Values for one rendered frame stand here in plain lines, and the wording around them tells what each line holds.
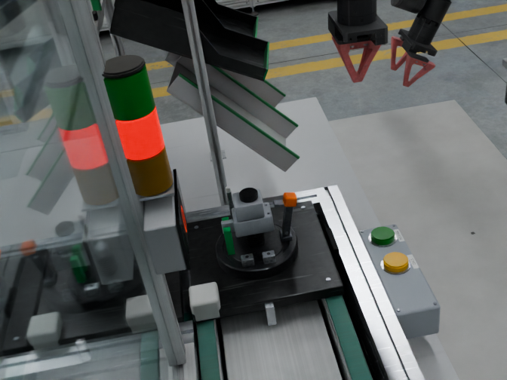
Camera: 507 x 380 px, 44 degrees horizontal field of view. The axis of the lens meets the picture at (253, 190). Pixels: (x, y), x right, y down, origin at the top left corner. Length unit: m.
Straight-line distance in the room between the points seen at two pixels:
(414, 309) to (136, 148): 0.50
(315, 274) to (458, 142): 0.66
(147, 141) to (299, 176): 0.79
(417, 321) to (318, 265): 0.18
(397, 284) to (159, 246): 0.43
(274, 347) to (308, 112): 0.86
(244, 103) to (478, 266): 0.55
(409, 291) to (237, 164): 0.66
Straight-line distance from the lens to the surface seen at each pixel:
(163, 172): 0.73
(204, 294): 1.00
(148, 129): 0.70
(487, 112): 3.51
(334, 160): 1.50
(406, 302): 0.99
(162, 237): 0.73
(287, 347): 1.00
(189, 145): 1.65
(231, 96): 1.30
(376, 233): 1.10
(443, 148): 1.54
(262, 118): 1.32
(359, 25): 0.94
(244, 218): 1.01
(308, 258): 1.06
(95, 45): 0.67
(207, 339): 0.99
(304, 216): 1.15
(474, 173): 1.46
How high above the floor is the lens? 1.66
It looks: 34 degrees down
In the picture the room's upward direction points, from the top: 9 degrees counter-clockwise
